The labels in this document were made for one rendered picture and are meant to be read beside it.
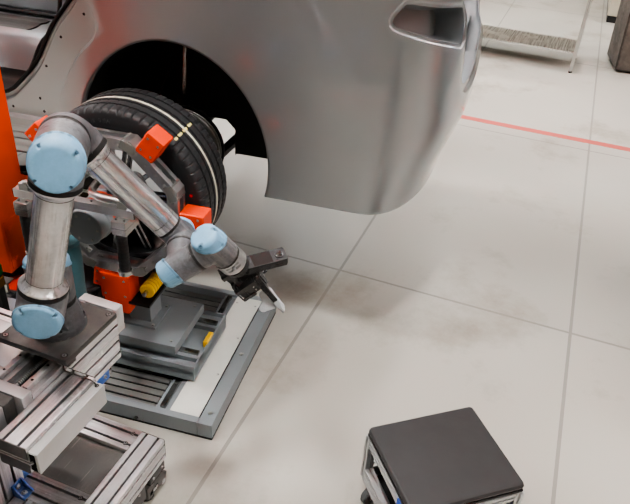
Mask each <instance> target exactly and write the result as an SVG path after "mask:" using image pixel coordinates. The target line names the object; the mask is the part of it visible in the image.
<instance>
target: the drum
mask: <svg viewBox="0 0 630 504"><path fill-rule="evenodd" d="M97 192H99V193H102V194H106V195H110V194H107V190H105V189H99V188H98V189H97ZM114 218H115V216H110V215H105V214H100V213H95V212H90V211H85V210H80V209H74V211H73V214H72V221H71V229H70V232H71V234H72V235H73V236H74V237H75V238H76V239H77V240H78V241H80V242H82V243H84V244H89V245H93V244H96V243H98V242H99V241H100V240H101V239H103V238H106V237H107V236H108V235H109V234H110V233H111V232H112V230H111V221H112V220H113V219H114Z"/></svg>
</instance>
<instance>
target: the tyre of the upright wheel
mask: <svg viewBox="0 0 630 504"><path fill-rule="evenodd" d="M106 96H120V97H127V98H132V99H136V100H139V101H143V102H145V103H148V104H150V105H152V106H154V107H156V108H158V109H160V110H162V111H163V112H165V113H167V114H168V115H170V116H171V117H172V118H174V119H175V120H176V121H177V122H179V123H180V124H181V125H182V126H183V127H184V129H183V128H182V127H180V126H179V125H178V124H177V123H176V122H175V121H173V120H172V119H171V118H170V117H168V116H167V115H165V114H164V113H162V112H160V111H159V110H157V109H155V108H153V107H151V106H149V105H146V104H143V103H141V102H138V101H135V100H131V99H126V98H118V97H106ZM99 97H106V98H99ZM95 98H98V99H95ZM92 99H94V100H92ZM89 100H91V101H89ZM89 100H87V101H88V102H86V101H85V103H83V104H81V105H79V106H78V107H76V108H74V109H73V110H71V111H70V112H69V113H74V114H76V115H78V116H80V117H82V118H83V119H85V120H86V121H87V122H89V123H90V124H91V125H92V126H93V127H97V128H103V129H109V130H114V131H120V132H126V133H130V132H131V133H132V134H137V135H139V136H140V138H141V139H142V138H143V137H144V136H145V134H146V133H147V132H148V131H149V130H150V129H151V128H153V127H154V126H155V125H156V124H158V125H159V126H161V127H162V128H163V129H164V130H165V131H167V132H168V133H169V134H170V135H171V136H173V140H172V141H171V142H170V144H169V145H168V146H167V148H166V149H165V150H164V152H163V153H162V155H161V156H160V157H161V158H162V159H163V161H164V162H165V163H166V164H167V165H168V167H169V168H170V169H171V171H172V172H173V173H174V175H175V176H176V177H177V178H179V179H180V181H181V182H182V183H183V184H184V187H185V192H186V193H185V206H186V205H187V204H192V205H197V206H202V207H208V208H211V222H212V224H213V225H215V223H216V222H217V220H218V219H219V217H220V215H221V213H222V211H223V208H224V204H225V200H226V193H227V191H226V190H227V185H226V184H227V181H226V173H225V168H224V164H223V161H222V158H221V157H220V153H219V151H218V150H217V147H216V145H215V143H214V142H213V139H212V138H211V137H210V136H209V133H208V132H207V131H206V129H203V128H204V127H203V126H202V124H201V123H200V122H197V119H196V118H195V117H194V116H193V115H190V113H189V112H188V111H187V110H186V109H183V107H182V106H180V105H179V104H177V103H174V101H172V100H170V99H167V97H164V96H162V95H159V94H157V93H154V92H150V91H148V90H142V89H137V88H135V89H134V88H116V89H112V90H107V91H104V92H102V93H99V94H97V95H95V96H93V97H92V98H90V99H89ZM186 130H187V131H188V132H189V133H190V134H191V135H192V136H193V138H194V139H195V140H196V141H197V143H198V144H199V146H200V147H201V149H202V150H203V152H204V154H205V155H206V157H207V159H208V161H209V163H210V166H211V168H212V171H213V174H214V177H215V181H216V186H217V195H218V204H217V212H216V203H217V199H216V188H215V183H214V179H213V176H212V172H211V170H210V167H209V165H208V163H207V161H206V159H205V157H204V155H203V154H202V152H201V150H200V149H199V147H198V146H197V145H196V143H195V142H194V140H193V139H192V138H191V137H190V136H189V134H187V132H186ZM215 213H216V216H215ZM214 217H215V220H214ZM213 221H214V222H213Z"/></svg>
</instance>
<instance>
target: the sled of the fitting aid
mask: <svg viewBox="0 0 630 504"><path fill-rule="evenodd" d="M225 328H226V314H223V313H219V312H214V311H209V310H205V309H204V312H203V314H202V315H201V317H200V318H199V320H198V321H197V323H196V324H195V326H194V327H193V329H192V331H191V332H190V334H189V335H188V337H187V338H186V340H185V341H184V343H183V344H182V346H181V347H180V349H179V350H178V352H177V354H176V355H173V354H168V353H164V352H160V351H155V350H151V349H147V348H142V347H138V346H134V345H130V344H125V343H121V342H120V348H121V357H120V358H119V359H118V360H117V361H116V362H115V363H119V364H124V365H128V366H132V367H136V368H140V369H145V370H149V371H153V372H157V373H161V374H166V375H170V376H174V377H178V378H182V379H187V380H191V381H195V379H196V377H197V376H198V374H199V372H200V371H201V369H202V367H203V366H204V364H205V362H206V360H207V359H208V357H209V355H210V354H211V352H212V350H213V348H214V347H215V345H216V343H217V342H218V340H219V338H220V337H221V335H222V333H223V331H224V330H225Z"/></svg>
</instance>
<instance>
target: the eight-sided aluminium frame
mask: <svg viewBox="0 0 630 504"><path fill-rule="evenodd" d="M94 128H95V129H96V130H97V131H99V132H100V133H101V134H102V135H103V136H104V137H105V138H106V139H107V140H108V147H109V148H110V149H113V150H119V151H125V152H126V153H127V154H128V155H129V156H130V157H131V158H132V159H133V160H134V161H135V162H136V163H137V164H138V165H139V166H140V168H141V169H142V170H143V171H144V172H145V173H146V174H147V175H148V176H149V177H150V178H151V179H152V180H153V181H154V183H155V184H156V185H157V186H158V187H159V188H160V189H161V190H162V191H163V192H164V193H165V194H166V196H167V205H168V206H169V207H170V208H171V209H172V210H173V211H174V212H175V213H176V214H177V215H178V216H179V213H180V212H181V210H182V209H183V208H184V207H185V193H186V192H185V187H184V184H183V183H182V182H181V181H180V179H179V178H177V177H176V176H175V175H174V173H173V172H172V171H171V170H170V169H169V168H168V167H167V166H166V165H165V164H164V163H163V161H162V160H161V159H160V158H159V157H158V158H157V159H156V160H155V161H154V162H153V163H150V162H149V161H147V160H146V159H145V158H144V157H143V156H142V155H140V154H139V153H138V152H137V151H136V147H137V146H138V144H139V143H140V141H141V140H142V139H141V138H140V136H139V135H137V134H132V133H131V132H130V133H126V132H120V131H114V130H109V129H103V128H97V127H94ZM161 169H162V170H161ZM80 247H81V252H82V258H83V262H84V263H85V264H86V265H87V266H91V267H93V268H94V267H95V266H96V267H99V268H102V269H105V270H110V271H115V272H118V269H119V262H118V254H117V253H112V252H108V251H103V250H99V249H97V248H96V247H95V246H94V245H89V244H84V243H82V242H80ZM164 258H166V244H164V245H163V246H161V247H160V248H159V249H157V250H156V251H155V252H153V253H152V254H151V255H149V256H148V257H147V258H145V259H141V258H137V257H132V256H130V266H131V268H132V272H133V273H132V275H134V276H135V277H136V276H138V277H143V276H145V275H147V274H148V273H149V272H150V271H152V270H153V269H154V268H156V264H157V263H158V262H159V261H161V260H162V259H164Z"/></svg>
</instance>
